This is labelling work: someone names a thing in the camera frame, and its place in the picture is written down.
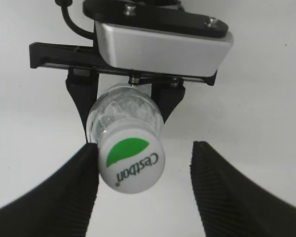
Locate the white green bottle cap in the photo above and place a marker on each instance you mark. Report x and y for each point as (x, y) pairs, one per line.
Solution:
(131, 161)

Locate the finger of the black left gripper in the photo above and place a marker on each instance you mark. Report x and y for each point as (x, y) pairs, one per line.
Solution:
(82, 86)
(167, 97)

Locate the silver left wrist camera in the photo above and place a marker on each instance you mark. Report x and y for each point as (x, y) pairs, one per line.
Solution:
(161, 52)

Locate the clear Cestbon water bottle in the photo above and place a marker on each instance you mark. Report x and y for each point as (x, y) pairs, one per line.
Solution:
(119, 103)

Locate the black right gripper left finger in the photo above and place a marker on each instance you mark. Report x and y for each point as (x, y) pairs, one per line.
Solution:
(61, 206)

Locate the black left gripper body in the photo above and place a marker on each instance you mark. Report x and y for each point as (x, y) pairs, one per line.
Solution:
(67, 57)

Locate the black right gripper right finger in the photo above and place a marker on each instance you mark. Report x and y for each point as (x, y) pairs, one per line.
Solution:
(232, 205)

